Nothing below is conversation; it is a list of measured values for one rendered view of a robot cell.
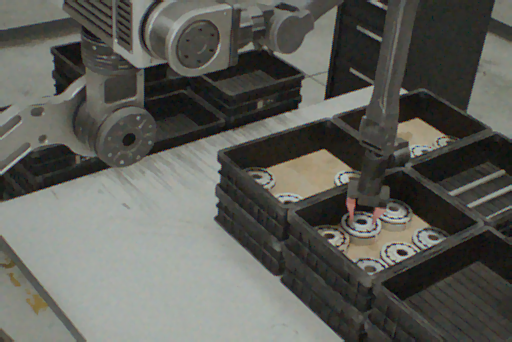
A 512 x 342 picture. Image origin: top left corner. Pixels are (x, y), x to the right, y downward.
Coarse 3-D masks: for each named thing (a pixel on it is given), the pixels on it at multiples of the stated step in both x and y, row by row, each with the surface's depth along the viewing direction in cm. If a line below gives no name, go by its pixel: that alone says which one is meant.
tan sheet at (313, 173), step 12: (312, 156) 229; (324, 156) 230; (276, 168) 221; (288, 168) 222; (300, 168) 223; (312, 168) 223; (324, 168) 224; (336, 168) 225; (348, 168) 226; (288, 180) 217; (300, 180) 218; (312, 180) 218; (324, 180) 219; (276, 192) 211; (288, 192) 212; (300, 192) 213; (312, 192) 213
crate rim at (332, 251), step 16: (384, 176) 206; (416, 176) 208; (336, 192) 197; (432, 192) 203; (304, 208) 190; (304, 224) 184; (480, 224) 193; (320, 240) 180; (448, 240) 186; (336, 256) 177; (416, 256) 179; (352, 272) 174; (384, 272) 173
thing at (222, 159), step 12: (324, 120) 227; (276, 132) 218; (288, 132) 219; (348, 132) 223; (240, 144) 210; (252, 144) 212; (228, 168) 203; (240, 168) 201; (240, 180) 200; (252, 180) 197; (264, 192) 193; (324, 192) 196; (276, 204) 190; (288, 204) 190
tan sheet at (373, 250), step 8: (416, 216) 210; (336, 224) 202; (416, 224) 207; (424, 224) 207; (384, 232) 202; (392, 232) 203; (400, 232) 203; (408, 232) 204; (384, 240) 199; (392, 240) 200; (400, 240) 200; (408, 240) 201; (352, 248) 195; (360, 248) 196; (368, 248) 196; (376, 248) 196; (352, 256) 193; (360, 256) 193; (376, 256) 194
